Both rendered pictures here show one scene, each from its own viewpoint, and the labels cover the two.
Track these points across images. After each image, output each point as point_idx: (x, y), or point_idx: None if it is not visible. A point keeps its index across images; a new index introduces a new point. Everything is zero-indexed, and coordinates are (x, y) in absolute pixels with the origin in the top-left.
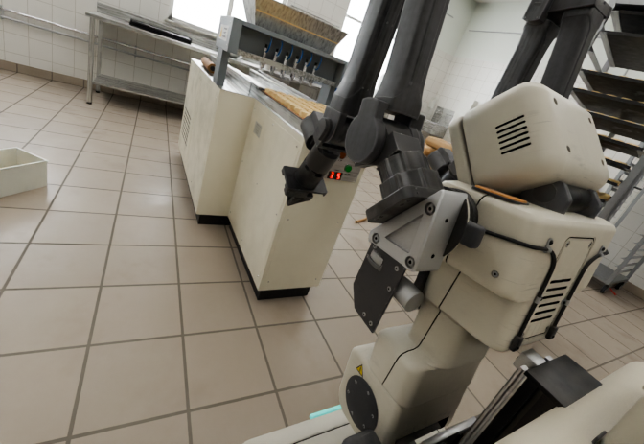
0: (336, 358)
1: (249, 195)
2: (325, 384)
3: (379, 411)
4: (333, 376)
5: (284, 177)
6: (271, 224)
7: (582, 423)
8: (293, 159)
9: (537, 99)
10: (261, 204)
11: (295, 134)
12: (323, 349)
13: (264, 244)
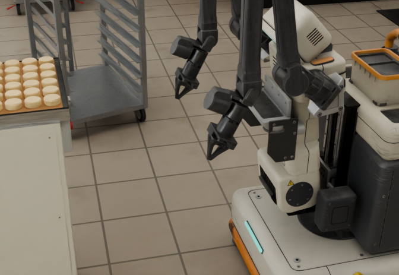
0: (160, 254)
1: None
2: (187, 267)
3: (312, 183)
4: (180, 261)
5: (44, 179)
6: (56, 233)
7: (369, 104)
8: (53, 152)
9: (315, 19)
10: (4, 239)
11: (32, 129)
12: (149, 262)
13: (56, 258)
